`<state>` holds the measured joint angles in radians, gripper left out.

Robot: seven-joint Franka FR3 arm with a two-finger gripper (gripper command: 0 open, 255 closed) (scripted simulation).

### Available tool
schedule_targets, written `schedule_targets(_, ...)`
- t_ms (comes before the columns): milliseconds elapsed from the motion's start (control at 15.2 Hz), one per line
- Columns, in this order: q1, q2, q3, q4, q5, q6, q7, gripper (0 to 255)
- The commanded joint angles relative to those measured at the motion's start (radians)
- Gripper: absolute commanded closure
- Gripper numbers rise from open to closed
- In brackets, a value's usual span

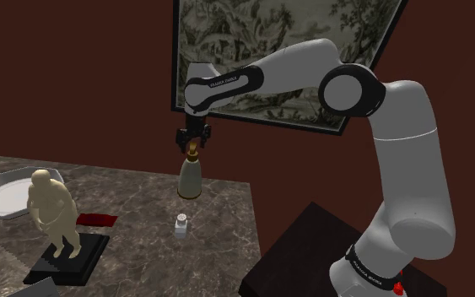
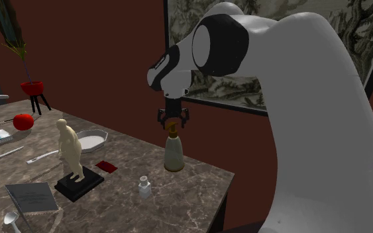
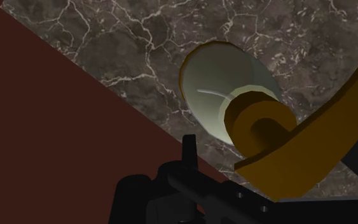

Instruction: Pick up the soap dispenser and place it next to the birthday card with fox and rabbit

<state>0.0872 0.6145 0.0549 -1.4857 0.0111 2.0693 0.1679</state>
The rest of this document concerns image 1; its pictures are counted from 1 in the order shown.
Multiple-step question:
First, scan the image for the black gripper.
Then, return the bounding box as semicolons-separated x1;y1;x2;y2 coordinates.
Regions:
175;114;213;155

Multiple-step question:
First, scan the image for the beige bottle with gold pump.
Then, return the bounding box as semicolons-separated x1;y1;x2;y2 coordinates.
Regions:
176;141;203;201

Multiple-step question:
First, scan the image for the small white salt shaker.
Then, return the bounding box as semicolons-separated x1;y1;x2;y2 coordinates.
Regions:
174;213;189;240

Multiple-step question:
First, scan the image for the flat red cloth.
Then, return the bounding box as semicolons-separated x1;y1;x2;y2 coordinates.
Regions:
75;213;119;229

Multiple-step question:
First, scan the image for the beige figure on black base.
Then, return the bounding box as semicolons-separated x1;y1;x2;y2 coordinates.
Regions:
22;168;111;287

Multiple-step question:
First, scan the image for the dark robot stand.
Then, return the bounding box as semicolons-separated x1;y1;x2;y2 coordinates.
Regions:
238;201;448;297

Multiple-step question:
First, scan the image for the grey octagonal plate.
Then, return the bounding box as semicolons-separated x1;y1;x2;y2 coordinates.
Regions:
0;165;66;221

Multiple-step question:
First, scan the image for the grey flat slab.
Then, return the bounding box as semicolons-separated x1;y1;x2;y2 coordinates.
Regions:
5;276;62;297

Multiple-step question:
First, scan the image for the framed landscape wall picture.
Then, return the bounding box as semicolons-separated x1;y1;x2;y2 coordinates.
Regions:
170;0;410;138

